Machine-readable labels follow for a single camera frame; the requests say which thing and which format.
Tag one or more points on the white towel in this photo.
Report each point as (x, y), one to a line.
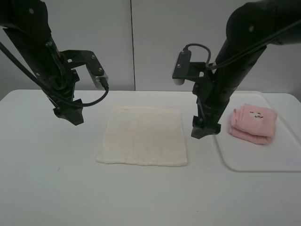
(145, 136)

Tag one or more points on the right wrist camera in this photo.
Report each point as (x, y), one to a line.
(181, 67)

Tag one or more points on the white plastic tray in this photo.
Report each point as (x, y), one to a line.
(283, 154)

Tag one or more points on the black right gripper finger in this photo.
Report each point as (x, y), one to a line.
(210, 131)
(197, 132)

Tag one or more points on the pink towel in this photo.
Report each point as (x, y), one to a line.
(253, 124)

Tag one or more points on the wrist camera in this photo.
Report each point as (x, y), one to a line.
(181, 67)
(96, 71)

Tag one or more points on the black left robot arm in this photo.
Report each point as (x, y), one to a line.
(25, 22)

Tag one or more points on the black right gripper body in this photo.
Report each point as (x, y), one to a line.
(207, 120)

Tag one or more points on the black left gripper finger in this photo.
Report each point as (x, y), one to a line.
(78, 118)
(70, 118)

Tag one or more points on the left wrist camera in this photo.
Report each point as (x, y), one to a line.
(96, 71)

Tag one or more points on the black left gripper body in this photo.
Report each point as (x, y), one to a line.
(62, 110)

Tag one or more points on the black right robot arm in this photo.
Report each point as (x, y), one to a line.
(250, 29)

